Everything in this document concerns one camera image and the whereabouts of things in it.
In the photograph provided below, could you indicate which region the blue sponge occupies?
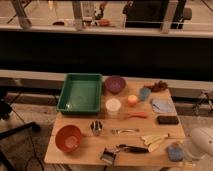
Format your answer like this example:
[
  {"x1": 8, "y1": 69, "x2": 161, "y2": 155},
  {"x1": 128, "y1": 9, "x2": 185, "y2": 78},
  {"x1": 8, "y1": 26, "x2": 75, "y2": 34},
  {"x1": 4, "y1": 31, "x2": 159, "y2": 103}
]
[{"x1": 167, "y1": 145, "x2": 183, "y2": 162}]

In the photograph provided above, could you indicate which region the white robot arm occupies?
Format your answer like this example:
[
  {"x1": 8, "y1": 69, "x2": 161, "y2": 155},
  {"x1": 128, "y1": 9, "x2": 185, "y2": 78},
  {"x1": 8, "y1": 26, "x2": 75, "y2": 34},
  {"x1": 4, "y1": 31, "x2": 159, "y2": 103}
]
[{"x1": 183, "y1": 126, "x2": 213, "y2": 160}]

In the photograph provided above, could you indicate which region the purple bowl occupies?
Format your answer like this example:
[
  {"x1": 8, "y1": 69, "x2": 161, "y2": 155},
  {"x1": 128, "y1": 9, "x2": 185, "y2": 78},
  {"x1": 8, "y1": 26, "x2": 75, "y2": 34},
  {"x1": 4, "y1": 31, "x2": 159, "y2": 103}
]
[{"x1": 104, "y1": 76, "x2": 126, "y2": 94}]

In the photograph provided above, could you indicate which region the red bowl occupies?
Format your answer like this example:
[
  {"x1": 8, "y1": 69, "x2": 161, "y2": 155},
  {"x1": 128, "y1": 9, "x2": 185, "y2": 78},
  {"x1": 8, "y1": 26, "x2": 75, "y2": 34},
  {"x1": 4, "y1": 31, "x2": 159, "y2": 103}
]
[{"x1": 55, "y1": 125, "x2": 82, "y2": 153}]

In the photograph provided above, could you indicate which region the green plastic tray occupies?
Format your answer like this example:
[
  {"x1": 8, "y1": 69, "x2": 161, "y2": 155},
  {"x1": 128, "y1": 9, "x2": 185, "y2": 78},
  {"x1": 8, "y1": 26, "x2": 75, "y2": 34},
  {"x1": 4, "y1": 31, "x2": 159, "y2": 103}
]
[{"x1": 57, "y1": 73, "x2": 102, "y2": 115}]

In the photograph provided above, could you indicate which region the orange cup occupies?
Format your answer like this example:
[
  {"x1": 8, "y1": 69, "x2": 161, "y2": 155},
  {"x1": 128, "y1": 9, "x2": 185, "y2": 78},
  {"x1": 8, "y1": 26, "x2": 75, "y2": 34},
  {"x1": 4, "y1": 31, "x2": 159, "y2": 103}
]
[{"x1": 127, "y1": 95, "x2": 138, "y2": 107}]

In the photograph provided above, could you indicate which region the blue brush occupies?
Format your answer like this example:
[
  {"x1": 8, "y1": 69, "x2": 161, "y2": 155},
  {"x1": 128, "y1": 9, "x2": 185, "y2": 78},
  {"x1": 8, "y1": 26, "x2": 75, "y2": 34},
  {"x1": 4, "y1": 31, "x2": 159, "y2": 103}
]
[{"x1": 139, "y1": 87, "x2": 151, "y2": 101}]

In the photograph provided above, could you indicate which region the small metal cup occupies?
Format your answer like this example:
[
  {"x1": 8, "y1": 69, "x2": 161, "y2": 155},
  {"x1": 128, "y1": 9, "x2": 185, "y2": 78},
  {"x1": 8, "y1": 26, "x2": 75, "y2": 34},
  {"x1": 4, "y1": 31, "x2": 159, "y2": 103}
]
[{"x1": 90, "y1": 120, "x2": 102, "y2": 136}]

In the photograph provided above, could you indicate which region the metal fork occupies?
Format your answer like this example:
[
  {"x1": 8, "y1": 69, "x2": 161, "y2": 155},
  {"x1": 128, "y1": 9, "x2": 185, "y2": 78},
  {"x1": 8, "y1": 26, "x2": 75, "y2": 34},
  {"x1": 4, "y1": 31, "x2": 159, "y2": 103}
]
[{"x1": 111, "y1": 129, "x2": 140, "y2": 134}]

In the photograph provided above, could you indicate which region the orange carrot toy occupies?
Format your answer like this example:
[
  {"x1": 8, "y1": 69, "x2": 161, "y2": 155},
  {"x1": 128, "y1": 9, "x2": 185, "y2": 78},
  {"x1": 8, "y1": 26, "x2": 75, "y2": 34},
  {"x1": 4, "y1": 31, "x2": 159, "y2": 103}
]
[{"x1": 125, "y1": 112, "x2": 148, "y2": 118}]

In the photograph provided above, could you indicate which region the wooden table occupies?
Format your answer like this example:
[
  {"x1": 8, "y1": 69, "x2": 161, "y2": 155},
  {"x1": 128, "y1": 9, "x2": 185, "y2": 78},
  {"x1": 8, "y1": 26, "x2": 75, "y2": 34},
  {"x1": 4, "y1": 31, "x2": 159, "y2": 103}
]
[{"x1": 44, "y1": 80, "x2": 193, "y2": 169}]

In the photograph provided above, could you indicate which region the light blue cloth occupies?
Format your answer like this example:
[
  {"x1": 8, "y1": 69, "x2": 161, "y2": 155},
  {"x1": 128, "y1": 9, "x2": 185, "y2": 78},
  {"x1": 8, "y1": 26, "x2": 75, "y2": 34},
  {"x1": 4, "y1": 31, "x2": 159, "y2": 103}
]
[{"x1": 151, "y1": 99, "x2": 175, "y2": 113}]

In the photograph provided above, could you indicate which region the black rectangular block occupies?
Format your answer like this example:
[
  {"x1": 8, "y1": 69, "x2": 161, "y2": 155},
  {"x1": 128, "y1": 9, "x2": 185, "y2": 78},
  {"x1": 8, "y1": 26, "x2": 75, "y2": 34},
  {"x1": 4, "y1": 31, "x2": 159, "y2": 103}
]
[{"x1": 157, "y1": 116, "x2": 179, "y2": 125}]

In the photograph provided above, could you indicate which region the black chair base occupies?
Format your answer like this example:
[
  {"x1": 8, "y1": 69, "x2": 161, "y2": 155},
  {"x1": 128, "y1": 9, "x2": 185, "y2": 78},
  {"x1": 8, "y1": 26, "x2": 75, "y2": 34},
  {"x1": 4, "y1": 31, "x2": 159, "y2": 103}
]
[{"x1": 0, "y1": 87, "x2": 41, "y2": 171}]

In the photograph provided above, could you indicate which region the black handled utensil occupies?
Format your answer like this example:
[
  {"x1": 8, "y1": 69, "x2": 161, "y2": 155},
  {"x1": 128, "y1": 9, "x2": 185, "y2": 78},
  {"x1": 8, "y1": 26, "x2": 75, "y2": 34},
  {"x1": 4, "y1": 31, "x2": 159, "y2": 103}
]
[{"x1": 116, "y1": 144, "x2": 149, "y2": 154}]

